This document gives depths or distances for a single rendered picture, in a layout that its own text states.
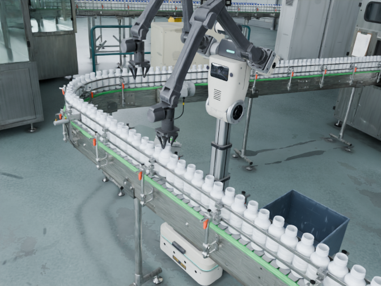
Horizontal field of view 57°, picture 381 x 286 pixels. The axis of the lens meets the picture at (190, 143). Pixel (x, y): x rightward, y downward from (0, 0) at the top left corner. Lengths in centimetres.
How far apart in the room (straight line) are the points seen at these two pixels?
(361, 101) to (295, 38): 266
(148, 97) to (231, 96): 127
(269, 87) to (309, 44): 404
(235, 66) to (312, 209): 87
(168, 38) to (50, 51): 222
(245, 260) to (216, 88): 108
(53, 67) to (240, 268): 578
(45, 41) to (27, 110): 220
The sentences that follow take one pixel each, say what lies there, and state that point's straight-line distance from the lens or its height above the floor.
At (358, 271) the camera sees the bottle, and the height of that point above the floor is 114.
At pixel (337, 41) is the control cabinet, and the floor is 81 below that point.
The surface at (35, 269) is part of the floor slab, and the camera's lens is 283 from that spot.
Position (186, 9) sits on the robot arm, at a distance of 211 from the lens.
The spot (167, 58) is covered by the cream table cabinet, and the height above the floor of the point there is 72.
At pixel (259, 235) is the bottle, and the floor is 108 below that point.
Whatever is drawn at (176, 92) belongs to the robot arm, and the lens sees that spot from 153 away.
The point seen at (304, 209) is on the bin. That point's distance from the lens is 192.
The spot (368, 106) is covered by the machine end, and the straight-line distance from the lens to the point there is 520.
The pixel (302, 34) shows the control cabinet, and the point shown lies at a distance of 757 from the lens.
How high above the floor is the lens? 193
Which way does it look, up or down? 26 degrees down
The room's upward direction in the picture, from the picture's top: 4 degrees clockwise
